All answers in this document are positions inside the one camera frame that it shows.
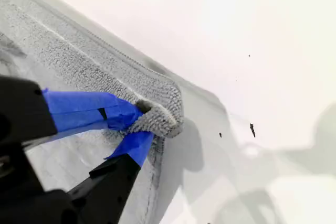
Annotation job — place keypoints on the grey striped towel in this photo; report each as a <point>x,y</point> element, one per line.
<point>78,58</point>

